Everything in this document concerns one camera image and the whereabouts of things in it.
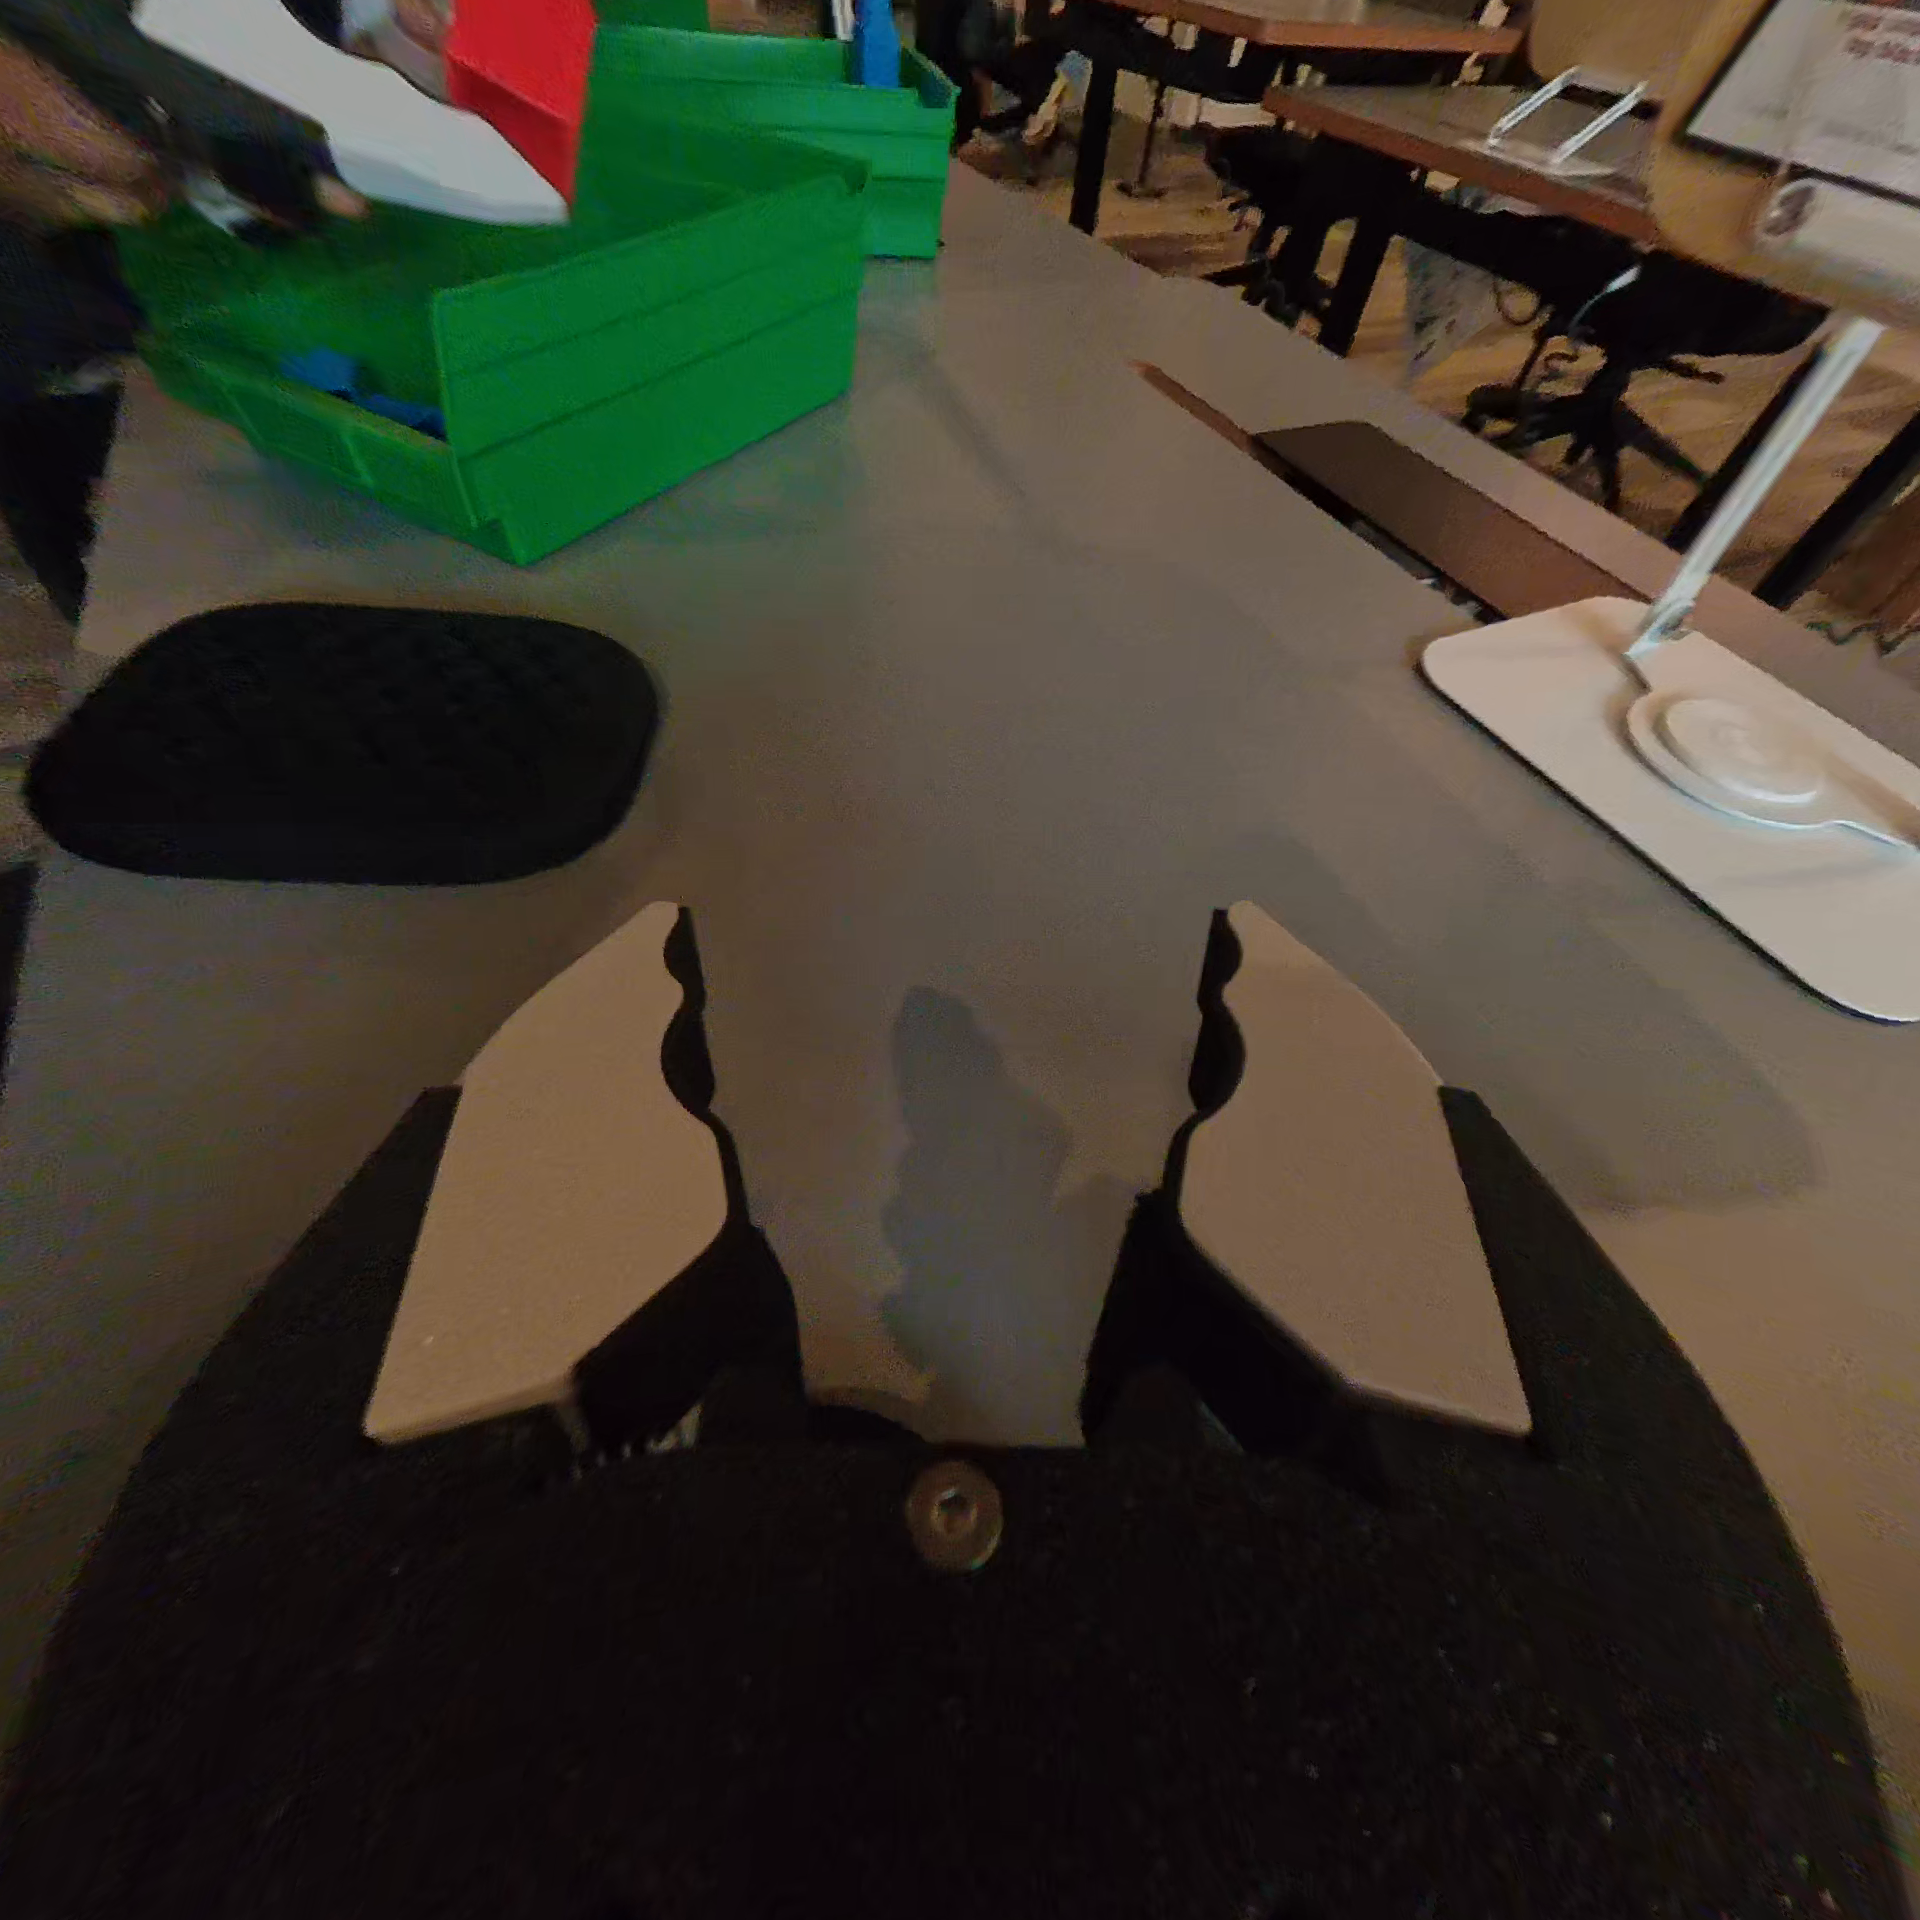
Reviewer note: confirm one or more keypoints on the black office chair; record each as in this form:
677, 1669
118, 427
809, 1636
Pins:
1650, 298

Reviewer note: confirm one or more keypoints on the person's left forearm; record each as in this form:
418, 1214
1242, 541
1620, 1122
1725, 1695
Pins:
61, 298

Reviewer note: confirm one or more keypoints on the blue mega block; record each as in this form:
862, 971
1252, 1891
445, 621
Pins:
877, 39

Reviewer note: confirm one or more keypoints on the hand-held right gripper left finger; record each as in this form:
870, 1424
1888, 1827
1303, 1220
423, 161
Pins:
555, 1200

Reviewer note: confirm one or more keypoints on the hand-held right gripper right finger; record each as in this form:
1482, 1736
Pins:
1336, 1216

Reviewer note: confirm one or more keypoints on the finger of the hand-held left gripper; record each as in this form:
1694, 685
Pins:
405, 143
397, 39

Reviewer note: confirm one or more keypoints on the red mega block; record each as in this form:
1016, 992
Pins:
518, 89

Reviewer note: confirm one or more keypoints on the instruction sign board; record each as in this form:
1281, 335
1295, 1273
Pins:
1815, 105

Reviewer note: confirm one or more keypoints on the black honeycomb mat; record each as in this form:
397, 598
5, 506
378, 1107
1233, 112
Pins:
329, 744

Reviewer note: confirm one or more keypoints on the green plastic bin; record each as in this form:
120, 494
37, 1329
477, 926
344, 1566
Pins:
646, 375
778, 135

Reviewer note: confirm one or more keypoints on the pile of plastic blocks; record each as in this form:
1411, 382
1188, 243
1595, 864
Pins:
329, 375

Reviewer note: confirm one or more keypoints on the clear acrylic stand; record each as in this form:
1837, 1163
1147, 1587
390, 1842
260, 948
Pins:
1559, 145

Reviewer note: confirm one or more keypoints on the tan board panel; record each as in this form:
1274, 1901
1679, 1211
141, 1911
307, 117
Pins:
1606, 39

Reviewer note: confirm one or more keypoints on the person's left hand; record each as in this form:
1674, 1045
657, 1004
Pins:
74, 150

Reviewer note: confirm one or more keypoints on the wooden top office desk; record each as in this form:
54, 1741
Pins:
1320, 21
1426, 128

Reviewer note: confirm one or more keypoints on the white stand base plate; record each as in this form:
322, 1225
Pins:
1650, 809

